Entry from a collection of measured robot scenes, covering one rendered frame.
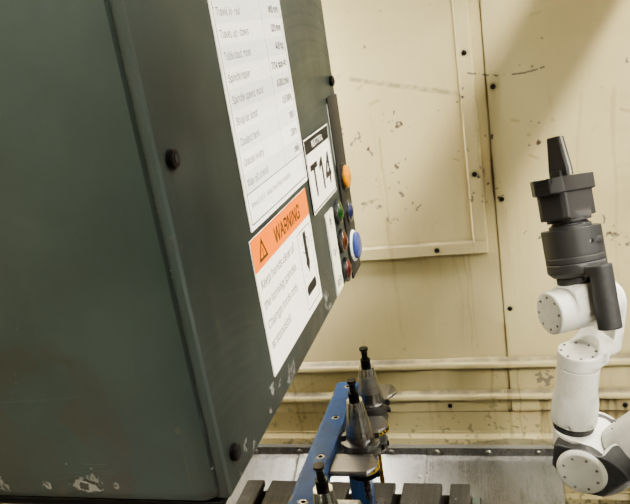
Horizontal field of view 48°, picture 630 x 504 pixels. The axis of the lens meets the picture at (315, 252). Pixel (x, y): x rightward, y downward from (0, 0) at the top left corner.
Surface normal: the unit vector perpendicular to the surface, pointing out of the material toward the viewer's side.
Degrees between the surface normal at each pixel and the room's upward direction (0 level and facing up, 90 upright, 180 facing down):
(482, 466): 24
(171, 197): 90
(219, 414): 90
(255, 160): 90
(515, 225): 91
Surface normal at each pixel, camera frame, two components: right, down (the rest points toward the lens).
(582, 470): -0.54, 0.33
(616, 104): -0.23, 0.33
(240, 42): 0.96, -0.07
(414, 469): -0.22, -0.73
